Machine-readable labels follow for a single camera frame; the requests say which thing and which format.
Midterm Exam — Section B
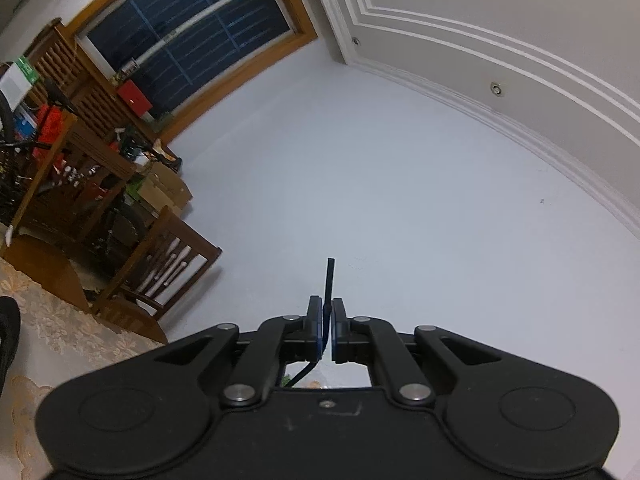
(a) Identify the white green box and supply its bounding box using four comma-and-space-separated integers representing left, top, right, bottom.
0, 57, 40, 106

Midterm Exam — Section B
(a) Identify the black silver sneaker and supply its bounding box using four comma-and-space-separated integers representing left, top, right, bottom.
0, 296, 22, 396

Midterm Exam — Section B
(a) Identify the dark window wooden frame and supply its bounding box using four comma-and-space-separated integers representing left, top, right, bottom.
65, 0, 321, 146

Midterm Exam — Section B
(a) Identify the beige lace tablecloth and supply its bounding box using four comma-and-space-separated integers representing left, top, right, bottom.
0, 260, 166, 480

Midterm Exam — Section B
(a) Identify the black shoelace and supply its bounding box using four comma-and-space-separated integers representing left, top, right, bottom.
285, 257, 337, 388

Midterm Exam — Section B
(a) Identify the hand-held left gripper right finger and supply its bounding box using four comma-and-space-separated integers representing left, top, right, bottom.
331, 297, 503, 406

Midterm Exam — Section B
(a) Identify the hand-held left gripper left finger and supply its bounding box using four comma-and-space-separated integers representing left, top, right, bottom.
150, 295, 323, 408

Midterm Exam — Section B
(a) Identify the lattice-back wooden chair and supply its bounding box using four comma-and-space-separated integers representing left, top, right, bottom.
27, 19, 151, 131

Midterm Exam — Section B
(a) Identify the cardboard box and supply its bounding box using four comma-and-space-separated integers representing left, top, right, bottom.
135, 165, 193, 211

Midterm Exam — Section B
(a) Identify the flat red box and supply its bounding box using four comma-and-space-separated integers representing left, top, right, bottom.
117, 80, 153, 111

